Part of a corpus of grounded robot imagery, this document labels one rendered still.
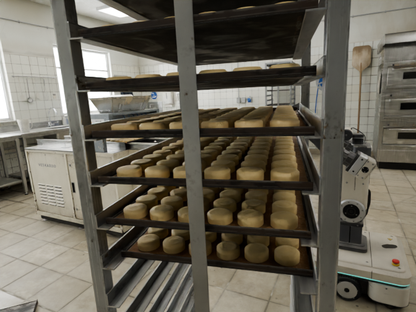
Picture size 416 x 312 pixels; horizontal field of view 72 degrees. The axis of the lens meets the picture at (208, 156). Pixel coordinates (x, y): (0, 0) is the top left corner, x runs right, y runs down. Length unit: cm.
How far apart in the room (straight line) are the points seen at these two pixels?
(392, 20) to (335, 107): 584
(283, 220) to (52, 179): 299
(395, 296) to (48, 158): 308
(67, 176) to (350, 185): 250
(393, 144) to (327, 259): 474
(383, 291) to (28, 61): 567
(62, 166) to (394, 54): 466
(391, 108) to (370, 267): 346
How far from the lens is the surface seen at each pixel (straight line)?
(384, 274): 203
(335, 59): 46
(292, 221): 55
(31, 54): 597
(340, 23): 47
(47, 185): 344
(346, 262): 204
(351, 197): 201
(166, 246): 66
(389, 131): 519
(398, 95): 519
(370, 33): 623
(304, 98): 107
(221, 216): 56
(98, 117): 265
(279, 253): 62
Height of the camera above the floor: 129
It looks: 12 degrees down
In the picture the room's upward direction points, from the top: 3 degrees counter-clockwise
